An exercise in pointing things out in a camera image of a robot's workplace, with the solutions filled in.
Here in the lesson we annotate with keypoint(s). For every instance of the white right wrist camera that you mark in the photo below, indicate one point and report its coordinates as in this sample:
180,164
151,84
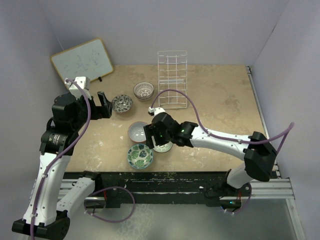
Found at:
153,111

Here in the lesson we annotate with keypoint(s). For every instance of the white green patterned bowl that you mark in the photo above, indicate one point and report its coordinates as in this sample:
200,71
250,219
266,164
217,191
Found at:
163,148

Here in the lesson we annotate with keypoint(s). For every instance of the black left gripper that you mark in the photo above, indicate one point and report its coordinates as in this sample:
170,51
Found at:
103,111

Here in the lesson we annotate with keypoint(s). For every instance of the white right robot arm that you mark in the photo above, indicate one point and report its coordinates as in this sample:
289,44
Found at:
258,155

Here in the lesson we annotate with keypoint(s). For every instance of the green leaf pattern bowl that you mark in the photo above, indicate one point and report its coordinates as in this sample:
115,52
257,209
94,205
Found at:
140,156

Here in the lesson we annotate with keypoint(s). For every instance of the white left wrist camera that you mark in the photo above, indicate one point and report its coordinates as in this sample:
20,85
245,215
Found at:
78,85

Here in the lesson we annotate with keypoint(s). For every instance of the wood framed whiteboard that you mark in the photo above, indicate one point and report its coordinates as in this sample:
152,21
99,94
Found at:
89,59

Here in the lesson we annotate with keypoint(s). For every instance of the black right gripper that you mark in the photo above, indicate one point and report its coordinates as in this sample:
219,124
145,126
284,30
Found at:
149,129

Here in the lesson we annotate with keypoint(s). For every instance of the red rimmed dotted bowl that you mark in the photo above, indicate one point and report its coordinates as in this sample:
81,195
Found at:
136,132

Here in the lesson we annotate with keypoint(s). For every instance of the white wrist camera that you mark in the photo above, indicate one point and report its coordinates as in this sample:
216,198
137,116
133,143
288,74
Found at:
153,111
78,85

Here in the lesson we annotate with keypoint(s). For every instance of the grey leaf pattern bowl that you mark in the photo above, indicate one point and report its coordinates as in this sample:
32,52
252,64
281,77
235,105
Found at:
122,103

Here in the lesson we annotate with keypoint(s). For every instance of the white lattice pattern bowl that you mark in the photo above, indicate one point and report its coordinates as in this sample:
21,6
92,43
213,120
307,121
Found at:
143,90

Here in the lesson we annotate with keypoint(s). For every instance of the white wire dish rack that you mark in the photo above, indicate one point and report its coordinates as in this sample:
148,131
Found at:
172,79

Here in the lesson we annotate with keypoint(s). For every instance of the black aluminium mounting rail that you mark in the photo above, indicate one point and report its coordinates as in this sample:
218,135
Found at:
186,188

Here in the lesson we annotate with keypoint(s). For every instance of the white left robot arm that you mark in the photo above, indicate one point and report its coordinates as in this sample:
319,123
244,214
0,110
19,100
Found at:
48,217

